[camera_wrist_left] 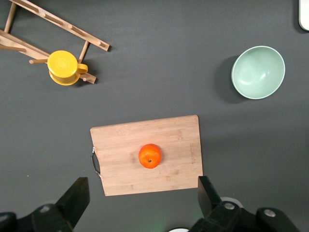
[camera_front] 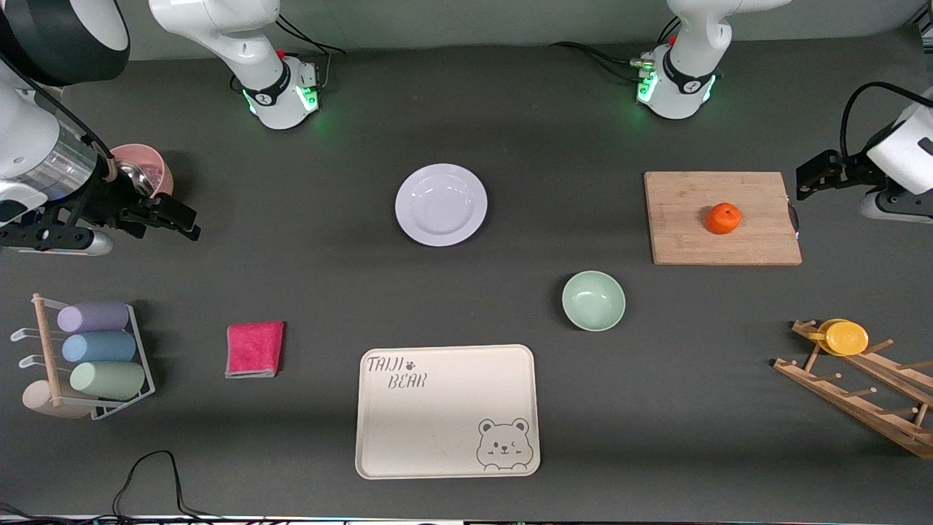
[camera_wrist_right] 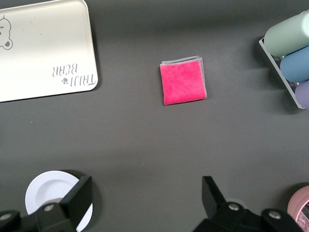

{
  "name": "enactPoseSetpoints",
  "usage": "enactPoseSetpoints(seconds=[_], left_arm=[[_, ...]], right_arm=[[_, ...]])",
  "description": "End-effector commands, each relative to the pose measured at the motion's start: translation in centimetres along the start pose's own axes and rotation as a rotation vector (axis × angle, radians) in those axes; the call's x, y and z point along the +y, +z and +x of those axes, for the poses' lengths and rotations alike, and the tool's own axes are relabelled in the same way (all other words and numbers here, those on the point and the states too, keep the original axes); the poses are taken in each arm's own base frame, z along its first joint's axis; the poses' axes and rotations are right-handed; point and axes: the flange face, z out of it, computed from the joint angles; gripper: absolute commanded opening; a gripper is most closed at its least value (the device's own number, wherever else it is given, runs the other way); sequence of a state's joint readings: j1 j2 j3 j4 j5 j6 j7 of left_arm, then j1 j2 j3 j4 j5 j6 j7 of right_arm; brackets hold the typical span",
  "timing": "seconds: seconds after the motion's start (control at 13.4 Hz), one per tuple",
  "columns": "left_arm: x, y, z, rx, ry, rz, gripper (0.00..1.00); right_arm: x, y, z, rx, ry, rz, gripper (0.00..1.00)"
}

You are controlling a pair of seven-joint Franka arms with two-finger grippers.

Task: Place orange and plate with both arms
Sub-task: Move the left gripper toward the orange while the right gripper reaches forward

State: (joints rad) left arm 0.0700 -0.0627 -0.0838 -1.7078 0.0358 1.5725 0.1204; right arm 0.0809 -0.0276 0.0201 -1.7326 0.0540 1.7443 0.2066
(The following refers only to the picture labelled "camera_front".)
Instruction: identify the pink folded cloth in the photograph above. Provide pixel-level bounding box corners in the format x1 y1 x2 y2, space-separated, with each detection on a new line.
225 321 286 379

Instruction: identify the beige cup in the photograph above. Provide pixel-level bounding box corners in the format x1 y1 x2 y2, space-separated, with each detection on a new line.
22 379 92 420

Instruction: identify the black arm base cable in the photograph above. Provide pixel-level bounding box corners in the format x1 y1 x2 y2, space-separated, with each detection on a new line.
550 18 683 82
276 13 348 92

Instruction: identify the wooden cutting board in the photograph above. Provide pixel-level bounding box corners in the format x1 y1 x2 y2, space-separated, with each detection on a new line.
644 171 803 267

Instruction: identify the white wire cup rack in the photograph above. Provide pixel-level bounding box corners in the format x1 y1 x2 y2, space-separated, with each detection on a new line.
10 293 157 421

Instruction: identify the cream tray with bear print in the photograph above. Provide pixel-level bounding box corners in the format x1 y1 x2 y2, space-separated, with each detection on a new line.
355 344 542 481

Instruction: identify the pale green bowl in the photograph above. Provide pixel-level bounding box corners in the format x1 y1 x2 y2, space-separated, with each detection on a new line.
561 271 627 333

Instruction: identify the orange fruit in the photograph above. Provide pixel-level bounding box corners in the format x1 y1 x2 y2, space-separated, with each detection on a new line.
704 202 743 236

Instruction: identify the pink cup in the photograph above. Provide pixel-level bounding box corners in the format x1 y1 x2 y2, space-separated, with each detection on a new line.
109 144 176 199

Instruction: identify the black left arm base cable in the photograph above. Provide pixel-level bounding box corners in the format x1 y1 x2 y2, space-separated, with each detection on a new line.
550 18 683 82

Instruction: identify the black right arm base cable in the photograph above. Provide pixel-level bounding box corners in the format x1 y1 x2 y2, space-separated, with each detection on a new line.
276 13 348 92

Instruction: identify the purple cup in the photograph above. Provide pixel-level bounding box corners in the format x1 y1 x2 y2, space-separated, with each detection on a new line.
57 301 130 334

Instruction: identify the wooden mug rack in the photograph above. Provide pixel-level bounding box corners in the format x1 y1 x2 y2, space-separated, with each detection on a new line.
773 319 933 460

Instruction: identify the yellow mug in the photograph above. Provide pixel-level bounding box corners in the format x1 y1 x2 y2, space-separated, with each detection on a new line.
808 319 870 357

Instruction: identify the white round plate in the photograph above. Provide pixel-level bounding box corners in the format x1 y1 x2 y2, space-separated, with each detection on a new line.
394 163 488 248

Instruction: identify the black cable at table edge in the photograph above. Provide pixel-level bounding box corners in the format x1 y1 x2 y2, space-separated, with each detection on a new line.
0 450 241 525

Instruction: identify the blue cup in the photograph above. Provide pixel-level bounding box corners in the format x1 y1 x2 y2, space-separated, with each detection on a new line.
61 331 137 364

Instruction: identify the green cup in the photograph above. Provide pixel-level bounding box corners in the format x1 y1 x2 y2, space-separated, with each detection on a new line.
69 361 147 401

